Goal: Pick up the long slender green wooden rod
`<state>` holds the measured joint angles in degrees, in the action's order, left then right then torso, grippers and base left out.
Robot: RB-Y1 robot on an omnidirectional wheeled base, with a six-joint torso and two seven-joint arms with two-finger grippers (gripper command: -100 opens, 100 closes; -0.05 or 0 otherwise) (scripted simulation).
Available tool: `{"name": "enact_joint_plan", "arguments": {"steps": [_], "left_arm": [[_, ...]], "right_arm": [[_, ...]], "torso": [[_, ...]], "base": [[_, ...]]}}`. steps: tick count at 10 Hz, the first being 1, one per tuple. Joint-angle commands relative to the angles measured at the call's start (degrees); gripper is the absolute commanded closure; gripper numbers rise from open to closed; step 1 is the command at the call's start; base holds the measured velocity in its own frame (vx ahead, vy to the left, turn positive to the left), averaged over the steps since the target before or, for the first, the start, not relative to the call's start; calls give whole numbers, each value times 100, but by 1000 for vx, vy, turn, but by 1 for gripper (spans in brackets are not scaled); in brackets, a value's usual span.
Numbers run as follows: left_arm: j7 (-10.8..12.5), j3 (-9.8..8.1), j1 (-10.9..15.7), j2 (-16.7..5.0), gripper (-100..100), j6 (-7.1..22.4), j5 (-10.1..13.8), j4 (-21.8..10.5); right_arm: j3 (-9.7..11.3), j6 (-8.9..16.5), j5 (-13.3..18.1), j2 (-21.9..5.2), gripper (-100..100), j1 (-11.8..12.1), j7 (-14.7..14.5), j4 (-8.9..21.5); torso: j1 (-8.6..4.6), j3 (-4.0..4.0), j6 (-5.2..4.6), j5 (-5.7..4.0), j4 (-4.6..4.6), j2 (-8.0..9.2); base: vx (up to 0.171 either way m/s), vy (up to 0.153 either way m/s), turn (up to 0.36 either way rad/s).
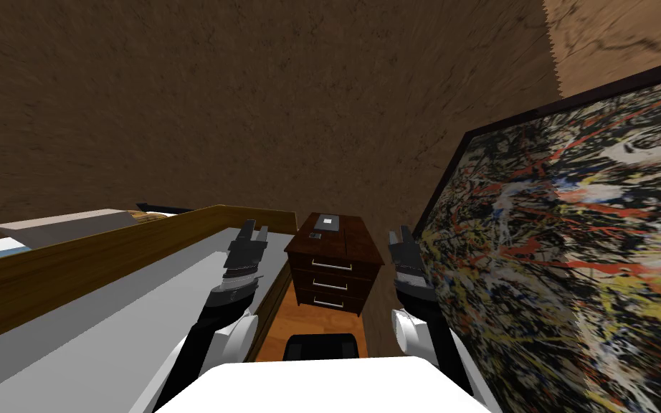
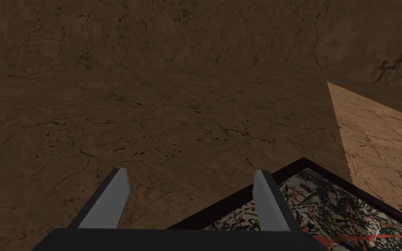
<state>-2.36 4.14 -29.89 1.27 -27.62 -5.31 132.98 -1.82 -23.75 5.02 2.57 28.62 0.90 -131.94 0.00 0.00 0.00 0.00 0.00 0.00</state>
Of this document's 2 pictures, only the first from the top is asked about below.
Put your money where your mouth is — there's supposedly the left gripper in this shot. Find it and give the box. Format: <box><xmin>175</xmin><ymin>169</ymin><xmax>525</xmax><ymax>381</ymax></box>
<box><xmin>224</xmin><ymin>219</ymin><xmax>270</xmax><ymax>282</ymax></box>

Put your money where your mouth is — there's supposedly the wooden bed with white mattress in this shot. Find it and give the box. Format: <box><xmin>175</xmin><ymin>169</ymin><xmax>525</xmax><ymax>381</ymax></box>
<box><xmin>0</xmin><ymin>204</ymin><xmax>299</xmax><ymax>413</ymax></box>

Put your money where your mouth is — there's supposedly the dark wooden drawer front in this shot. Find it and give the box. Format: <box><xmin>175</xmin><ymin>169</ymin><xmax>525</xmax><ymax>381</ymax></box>
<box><xmin>290</xmin><ymin>252</ymin><xmax>381</xmax><ymax>283</ymax></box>
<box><xmin>293</xmin><ymin>269</ymin><xmax>375</xmax><ymax>300</ymax></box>
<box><xmin>295</xmin><ymin>287</ymin><xmax>369</xmax><ymax>318</ymax></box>

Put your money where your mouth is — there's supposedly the black-framed splatter painting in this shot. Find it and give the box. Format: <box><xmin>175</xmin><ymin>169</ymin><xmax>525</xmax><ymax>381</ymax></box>
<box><xmin>412</xmin><ymin>54</ymin><xmax>661</xmax><ymax>413</ymax></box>

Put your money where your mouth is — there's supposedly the dark wooden nightstand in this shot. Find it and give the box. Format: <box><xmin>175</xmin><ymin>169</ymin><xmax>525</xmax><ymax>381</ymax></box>
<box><xmin>283</xmin><ymin>212</ymin><xmax>386</xmax><ymax>318</ymax></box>

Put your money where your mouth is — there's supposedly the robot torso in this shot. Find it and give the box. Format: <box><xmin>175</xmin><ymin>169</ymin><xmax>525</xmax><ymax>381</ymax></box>
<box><xmin>155</xmin><ymin>333</ymin><xmax>493</xmax><ymax>413</ymax></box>

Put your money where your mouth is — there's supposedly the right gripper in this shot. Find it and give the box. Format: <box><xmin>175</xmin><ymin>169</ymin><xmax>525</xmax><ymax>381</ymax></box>
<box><xmin>387</xmin><ymin>224</ymin><xmax>431</xmax><ymax>290</ymax></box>

